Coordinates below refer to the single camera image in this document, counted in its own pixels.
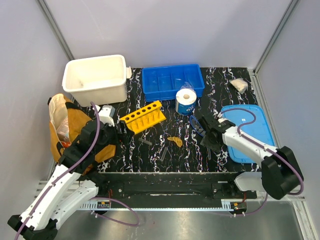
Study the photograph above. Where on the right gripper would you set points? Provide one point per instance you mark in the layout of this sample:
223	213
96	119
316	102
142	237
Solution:
205	141

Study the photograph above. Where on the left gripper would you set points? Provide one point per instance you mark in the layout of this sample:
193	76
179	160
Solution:
127	136

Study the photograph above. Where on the glass test tube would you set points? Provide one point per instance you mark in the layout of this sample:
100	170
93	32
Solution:
164	154
145	141
209	154

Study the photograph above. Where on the yellow test tube rack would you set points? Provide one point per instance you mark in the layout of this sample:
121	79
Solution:
144	118

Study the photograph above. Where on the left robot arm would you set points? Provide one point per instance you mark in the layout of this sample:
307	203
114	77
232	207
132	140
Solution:
73	182

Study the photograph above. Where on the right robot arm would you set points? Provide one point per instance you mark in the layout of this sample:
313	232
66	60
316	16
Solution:
279	174

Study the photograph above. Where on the blue safety goggles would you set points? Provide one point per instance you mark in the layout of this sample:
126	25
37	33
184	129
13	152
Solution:
196	125

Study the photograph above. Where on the tan rubber tubing knot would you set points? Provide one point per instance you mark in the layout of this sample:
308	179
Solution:
176	140

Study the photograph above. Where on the wrapped tissue paper roll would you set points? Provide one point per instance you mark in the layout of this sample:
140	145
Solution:
185	99

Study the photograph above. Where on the light blue plastic lid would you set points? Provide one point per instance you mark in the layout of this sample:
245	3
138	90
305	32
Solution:
259	129

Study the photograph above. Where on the white plastic bin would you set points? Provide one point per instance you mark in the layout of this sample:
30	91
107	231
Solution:
101	80

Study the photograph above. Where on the white gauze in bag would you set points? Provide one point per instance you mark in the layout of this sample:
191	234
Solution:
240	85

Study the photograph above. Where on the blue compartment tray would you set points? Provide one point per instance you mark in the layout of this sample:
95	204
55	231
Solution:
158	83

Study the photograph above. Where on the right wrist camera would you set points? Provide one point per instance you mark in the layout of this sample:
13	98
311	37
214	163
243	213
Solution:
225	123

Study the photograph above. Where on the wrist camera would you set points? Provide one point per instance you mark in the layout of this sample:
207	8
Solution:
106	113
225	123

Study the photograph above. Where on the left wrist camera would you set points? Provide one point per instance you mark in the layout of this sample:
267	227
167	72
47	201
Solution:
106	113

